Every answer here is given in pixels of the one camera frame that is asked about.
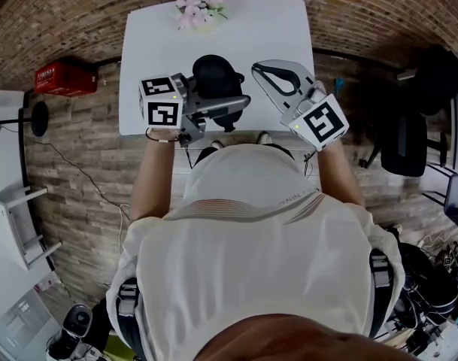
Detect green chair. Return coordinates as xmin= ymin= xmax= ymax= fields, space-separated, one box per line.
xmin=102 ymin=336 xmax=134 ymax=361

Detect grey round bin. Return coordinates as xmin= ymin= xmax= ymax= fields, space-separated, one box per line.
xmin=46 ymin=302 xmax=93 ymax=360

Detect white table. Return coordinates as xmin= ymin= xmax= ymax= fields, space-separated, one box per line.
xmin=118 ymin=0 xmax=315 ymax=137

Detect pink flower bouquet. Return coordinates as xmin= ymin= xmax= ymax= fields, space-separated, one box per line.
xmin=174 ymin=0 xmax=237 ymax=33

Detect red box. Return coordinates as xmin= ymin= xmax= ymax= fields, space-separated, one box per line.
xmin=35 ymin=61 xmax=99 ymax=96

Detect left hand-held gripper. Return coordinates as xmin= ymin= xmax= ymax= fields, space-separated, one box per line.
xmin=138 ymin=72 xmax=252 ymax=148

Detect black office chair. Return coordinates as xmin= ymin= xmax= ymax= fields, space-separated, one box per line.
xmin=358 ymin=113 xmax=450 ymax=178

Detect person's right forearm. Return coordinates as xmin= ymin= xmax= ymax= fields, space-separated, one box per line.
xmin=311 ymin=139 xmax=366 ymax=206

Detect white cabinet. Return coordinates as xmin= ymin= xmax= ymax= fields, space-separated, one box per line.
xmin=0 ymin=287 xmax=51 ymax=361

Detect white cable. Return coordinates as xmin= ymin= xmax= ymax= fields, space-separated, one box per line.
xmin=117 ymin=201 xmax=130 ymax=255

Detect person's left shoulder strap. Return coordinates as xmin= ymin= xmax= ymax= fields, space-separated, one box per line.
xmin=117 ymin=278 xmax=139 ymax=361

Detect person's white shirt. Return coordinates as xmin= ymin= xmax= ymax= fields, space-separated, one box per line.
xmin=106 ymin=144 xmax=405 ymax=361

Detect white shelf frame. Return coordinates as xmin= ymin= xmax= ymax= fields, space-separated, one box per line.
xmin=0 ymin=186 xmax=62 ymax=270

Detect black standing fan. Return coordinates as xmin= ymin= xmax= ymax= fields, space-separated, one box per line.
xmin=0 ymin=101 xmax=50 ymax=146

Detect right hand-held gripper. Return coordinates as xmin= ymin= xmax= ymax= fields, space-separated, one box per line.
xmin=252 ymin=59 xmax=350 ymax=153

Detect person's shoulder strap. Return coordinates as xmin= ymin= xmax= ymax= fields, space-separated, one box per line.
xmin=117 ymin=278 xmax=139 ymax=361
xmin=369 ymin=248 xmax=395 ymax=338

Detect black sofa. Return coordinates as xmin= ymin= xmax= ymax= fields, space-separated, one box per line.
xmin=397 ymin=45 xmax=458 ymax=116

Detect black fan cable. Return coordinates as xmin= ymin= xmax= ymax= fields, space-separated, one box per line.
xmin=44 ymin=139 xmax=130 ymax=220

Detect person's black shorts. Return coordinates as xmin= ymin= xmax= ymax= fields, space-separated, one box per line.
xmin=194 ymin=143 xmax=296 ymax=165

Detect black cord bracelet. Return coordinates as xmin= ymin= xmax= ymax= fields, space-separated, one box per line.
xmin=145 ymin=127 xmax=177 ymax=143

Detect person's right shoulder strap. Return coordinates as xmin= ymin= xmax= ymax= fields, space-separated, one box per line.
xmin=369 ymin=248 xmax=395 ymax=338

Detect person's left forearm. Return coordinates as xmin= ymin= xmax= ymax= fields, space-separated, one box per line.
xmin=129 ymin=128 xmax=177 ymax=221

